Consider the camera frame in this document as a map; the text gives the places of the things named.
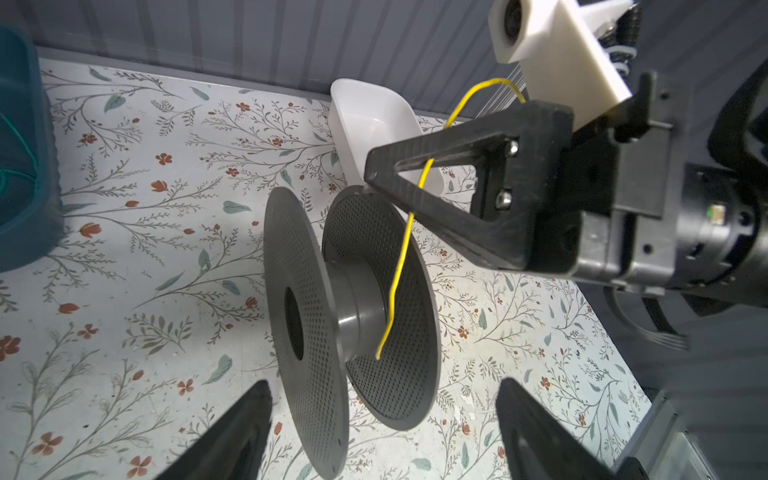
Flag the teal plastic tub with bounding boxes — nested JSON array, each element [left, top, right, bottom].
[[1, 26, 64, 272]]

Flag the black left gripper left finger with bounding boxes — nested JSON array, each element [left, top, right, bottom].
[[158, 380, 273, 480]]

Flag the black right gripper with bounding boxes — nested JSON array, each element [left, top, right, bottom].
[[364, 71, 767, 306]]

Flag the grey perforated cable spool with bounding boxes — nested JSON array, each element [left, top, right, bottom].
[[263, 186, 441, 479]]

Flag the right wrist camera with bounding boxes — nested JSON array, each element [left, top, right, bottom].
[[488, 0, 633, 130]]

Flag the green cable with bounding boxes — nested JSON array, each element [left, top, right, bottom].
[[0, 113, 41, 196]]

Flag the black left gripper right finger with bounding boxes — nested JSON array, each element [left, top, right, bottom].
[[495, 378, 615, 479]]

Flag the yellow cable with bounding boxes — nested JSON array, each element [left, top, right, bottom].
[[374, 77, 528, 361]]

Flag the white plastic tub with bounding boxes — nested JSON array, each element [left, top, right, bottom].
[[328, 78, 423, 186]]

